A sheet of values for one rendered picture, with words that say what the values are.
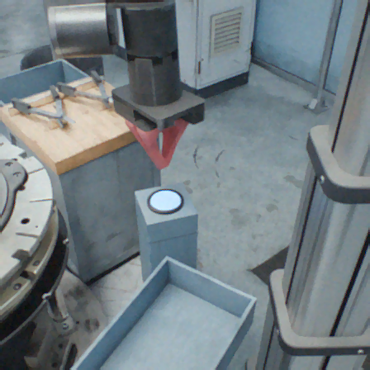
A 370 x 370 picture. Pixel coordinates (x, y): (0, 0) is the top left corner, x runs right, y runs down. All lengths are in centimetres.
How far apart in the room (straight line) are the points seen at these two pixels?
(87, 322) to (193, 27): 219
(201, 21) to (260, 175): 97
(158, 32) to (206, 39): 235
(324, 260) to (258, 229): 156
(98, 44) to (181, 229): 26
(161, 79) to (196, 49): 232
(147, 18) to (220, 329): 32
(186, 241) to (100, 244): 22
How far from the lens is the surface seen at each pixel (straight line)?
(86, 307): 80
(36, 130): 73
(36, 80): 95
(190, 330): 49
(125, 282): 85
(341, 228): 48
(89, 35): 48
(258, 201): 221
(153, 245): 61
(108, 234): 80
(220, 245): 198
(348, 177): 45
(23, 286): 51
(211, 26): 280
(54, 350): 72
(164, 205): 60
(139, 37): 47
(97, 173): 71
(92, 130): 71
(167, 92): 50
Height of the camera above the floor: 144
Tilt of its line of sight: 39 degrees down
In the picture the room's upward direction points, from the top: straight up
